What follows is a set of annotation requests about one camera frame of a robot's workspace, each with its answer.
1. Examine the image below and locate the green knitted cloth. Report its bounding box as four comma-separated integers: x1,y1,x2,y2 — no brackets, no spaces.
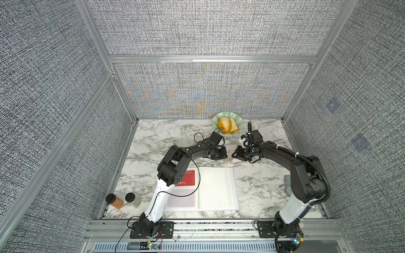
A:
284,175,292,197

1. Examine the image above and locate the light green wavy bowl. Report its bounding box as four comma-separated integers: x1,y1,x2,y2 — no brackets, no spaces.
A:
212,112,244,134

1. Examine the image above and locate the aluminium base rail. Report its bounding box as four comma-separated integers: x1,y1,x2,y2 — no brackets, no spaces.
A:
79,219,355,253

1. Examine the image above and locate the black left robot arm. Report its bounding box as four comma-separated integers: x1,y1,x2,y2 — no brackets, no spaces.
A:
139,131,227,236

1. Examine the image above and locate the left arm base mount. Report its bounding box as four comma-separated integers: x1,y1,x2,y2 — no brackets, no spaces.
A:
130,213,175,239

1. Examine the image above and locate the brown cup black lid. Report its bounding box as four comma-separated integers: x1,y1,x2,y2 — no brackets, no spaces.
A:
105,194,124,209

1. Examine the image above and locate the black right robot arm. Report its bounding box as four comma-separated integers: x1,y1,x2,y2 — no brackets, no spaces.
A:
232,141,331,231

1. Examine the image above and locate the large orange bread roll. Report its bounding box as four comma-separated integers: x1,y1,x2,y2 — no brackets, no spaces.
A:
218,117,231,134

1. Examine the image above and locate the white photo album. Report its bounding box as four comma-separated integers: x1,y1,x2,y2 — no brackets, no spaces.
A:
164,167,239,213

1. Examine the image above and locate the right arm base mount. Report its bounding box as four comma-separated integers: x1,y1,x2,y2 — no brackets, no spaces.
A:
253,212,304,253

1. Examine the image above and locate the aluminium enclosure frame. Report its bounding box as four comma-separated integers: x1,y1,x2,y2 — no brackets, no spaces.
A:
1,1,357,246

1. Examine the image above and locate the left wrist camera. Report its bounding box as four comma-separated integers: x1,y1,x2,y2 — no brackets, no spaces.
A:
207,131,225,147

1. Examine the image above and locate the small bread slice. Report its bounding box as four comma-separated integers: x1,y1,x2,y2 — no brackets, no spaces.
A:
229,118,239,133

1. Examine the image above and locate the small red card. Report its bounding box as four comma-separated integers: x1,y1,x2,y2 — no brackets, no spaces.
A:
176,170,196,187

